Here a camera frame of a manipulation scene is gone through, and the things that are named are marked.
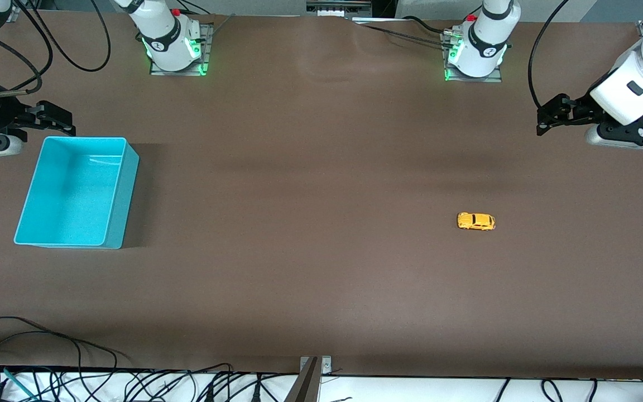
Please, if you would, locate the yellow toy beetle car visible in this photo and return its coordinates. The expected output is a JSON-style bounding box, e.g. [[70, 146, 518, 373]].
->
[[457, 212, 496, 231]]

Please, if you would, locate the teal plastic bin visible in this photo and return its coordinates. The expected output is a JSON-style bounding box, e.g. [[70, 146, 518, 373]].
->
[[13, 136, 140, 250]]

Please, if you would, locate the grey power strip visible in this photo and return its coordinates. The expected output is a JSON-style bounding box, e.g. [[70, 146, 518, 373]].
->
[[306, 0, 373, 17]]

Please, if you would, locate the dark grey metal bar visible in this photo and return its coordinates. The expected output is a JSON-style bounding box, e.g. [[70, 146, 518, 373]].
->
[[284, 357, 322, 402]]

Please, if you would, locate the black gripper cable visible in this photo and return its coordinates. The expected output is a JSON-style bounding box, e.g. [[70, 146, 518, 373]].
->
[[0, 33, 43, 98]]

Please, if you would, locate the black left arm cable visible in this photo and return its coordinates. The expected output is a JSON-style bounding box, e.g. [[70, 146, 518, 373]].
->
[[528, 0, 570, 109]]

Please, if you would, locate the black looping arm cable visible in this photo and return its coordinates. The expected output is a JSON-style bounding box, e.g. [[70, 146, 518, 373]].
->
[[13, 0, 113, 73]]

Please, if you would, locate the grey metal base plate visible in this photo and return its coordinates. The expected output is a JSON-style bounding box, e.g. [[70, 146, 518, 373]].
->
[[443, 31, 504, 83], [148, 22, 214, 76]]

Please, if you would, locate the black base cable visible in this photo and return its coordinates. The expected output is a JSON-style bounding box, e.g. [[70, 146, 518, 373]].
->
[[401, 15, 457, 35]]

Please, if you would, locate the thin grey cable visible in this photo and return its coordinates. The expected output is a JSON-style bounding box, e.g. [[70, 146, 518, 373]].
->
[[353, 20, 446, 45], [208, 13, 236, 41]]

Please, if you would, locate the teal handled tool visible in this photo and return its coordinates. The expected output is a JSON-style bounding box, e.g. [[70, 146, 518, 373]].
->
[[2, 367, 36, 399]]

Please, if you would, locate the small metal bracket plate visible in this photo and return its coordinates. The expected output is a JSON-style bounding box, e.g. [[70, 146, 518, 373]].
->
[[299, 356, 333, 376]]

